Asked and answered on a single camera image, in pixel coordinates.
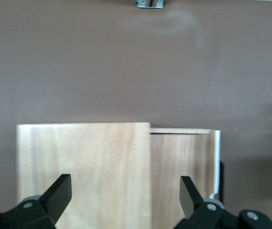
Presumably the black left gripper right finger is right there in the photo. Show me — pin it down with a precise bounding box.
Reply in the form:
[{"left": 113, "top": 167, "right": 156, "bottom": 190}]
[{"left": 179, "top": 176, "right": 272, "bottom": 229}]

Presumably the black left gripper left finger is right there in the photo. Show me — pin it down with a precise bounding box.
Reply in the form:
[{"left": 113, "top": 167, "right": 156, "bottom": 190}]
[{"left": 0, "top": 173, "right": 73, "bottom": 229}]

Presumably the wooden drawer with black handle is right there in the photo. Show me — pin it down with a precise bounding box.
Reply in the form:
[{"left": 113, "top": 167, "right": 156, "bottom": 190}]
[{"left": 148, "top": 128, "right": 226, "bottom": 229}]

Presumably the wooden drawer cabinet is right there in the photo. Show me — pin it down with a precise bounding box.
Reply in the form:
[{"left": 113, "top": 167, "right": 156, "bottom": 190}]
[{"left": 16, "top": 122, "right": 153, "bottom": 229}]

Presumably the metal table edge bracket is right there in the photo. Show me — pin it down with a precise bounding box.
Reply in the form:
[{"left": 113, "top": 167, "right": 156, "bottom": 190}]
[{"left": 136, "top": 0, "right": 167, "bottom": 9}]

